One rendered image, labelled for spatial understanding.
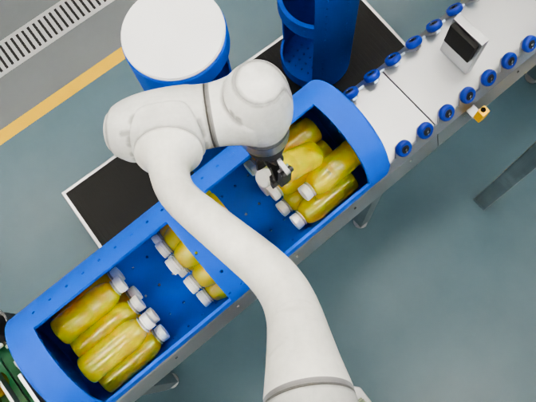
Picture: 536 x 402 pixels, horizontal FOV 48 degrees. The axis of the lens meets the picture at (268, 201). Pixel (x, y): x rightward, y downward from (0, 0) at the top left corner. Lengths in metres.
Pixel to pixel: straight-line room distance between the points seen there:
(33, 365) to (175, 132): 0.62
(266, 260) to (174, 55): 0.98
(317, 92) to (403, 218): 1.27
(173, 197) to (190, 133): 0.11
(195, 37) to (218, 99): 0.74
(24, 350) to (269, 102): 0.74
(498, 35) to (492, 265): 1.07
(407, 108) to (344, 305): 1.03
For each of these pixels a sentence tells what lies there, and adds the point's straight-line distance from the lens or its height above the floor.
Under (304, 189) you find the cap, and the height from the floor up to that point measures 1.11.
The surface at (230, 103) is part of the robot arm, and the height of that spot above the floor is 1.64.
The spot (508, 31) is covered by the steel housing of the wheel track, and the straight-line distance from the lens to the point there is 1.85.
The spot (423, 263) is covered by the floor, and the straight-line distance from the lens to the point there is 2.53.
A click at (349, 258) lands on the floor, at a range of 2.49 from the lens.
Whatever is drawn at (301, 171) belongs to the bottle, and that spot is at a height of 1.19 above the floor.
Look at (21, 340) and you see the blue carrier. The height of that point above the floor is 1.22.
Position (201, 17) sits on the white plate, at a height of 1.04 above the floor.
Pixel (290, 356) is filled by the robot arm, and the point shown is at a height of 1.79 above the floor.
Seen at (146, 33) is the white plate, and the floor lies 1.04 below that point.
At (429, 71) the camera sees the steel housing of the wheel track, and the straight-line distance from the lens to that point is 1.74.
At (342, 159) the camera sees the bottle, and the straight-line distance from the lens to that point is 1.40.
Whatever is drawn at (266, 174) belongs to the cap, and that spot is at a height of 1.24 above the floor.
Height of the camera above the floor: 2.45
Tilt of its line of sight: 75 degrees down
